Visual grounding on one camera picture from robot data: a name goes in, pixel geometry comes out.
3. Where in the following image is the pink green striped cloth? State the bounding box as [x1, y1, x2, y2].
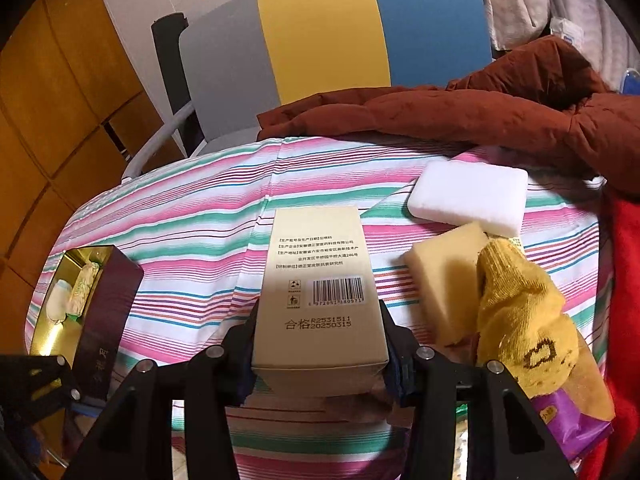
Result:
[22, 135, 616, 480]

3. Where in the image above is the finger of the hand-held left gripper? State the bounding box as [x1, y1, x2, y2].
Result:
[0, 354, 82, 413]

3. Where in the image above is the white tissue packet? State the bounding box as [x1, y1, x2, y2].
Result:
[549, 16, 586, 47]

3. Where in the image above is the white sponge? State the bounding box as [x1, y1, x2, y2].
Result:
[407, 160, 530, 238]

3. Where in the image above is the rust brown puffer jacket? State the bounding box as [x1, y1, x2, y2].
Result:
[256, 36, 640, 196]

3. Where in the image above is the yellow sponge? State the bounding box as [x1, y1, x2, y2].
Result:
[403, 221, 493, 348]

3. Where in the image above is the cream printed carton box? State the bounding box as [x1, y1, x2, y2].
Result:
[251, 206, 391, 397]

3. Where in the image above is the grey yellow blue chair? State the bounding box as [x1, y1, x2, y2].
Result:
[120, 0, 507, 183]

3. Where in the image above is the purple packet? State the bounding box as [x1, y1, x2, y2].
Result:
[530, 390, 616, 461]

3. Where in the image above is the red cloth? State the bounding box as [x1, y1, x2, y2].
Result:
[580, 190, 640, 480]

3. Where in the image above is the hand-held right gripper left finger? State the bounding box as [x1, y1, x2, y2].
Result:
[62, 300, 261, 480]

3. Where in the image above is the wooden wardrobe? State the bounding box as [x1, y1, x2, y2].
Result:
[0, 0, 186, 286]

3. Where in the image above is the yellow-brown tray box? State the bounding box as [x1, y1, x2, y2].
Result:
[27, 244, 146, 403]

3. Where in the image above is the white plastic bottle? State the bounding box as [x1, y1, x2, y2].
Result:
[46, 279, 76, 323]

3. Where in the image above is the yellow round item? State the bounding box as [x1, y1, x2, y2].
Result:
[474, 237, 617, 423]

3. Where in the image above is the green-edged snack packet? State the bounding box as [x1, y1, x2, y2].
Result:
[67, 261, 103, 317]

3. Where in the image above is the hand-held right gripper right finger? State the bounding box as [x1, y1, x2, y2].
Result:
[377, 300, 578, 480]

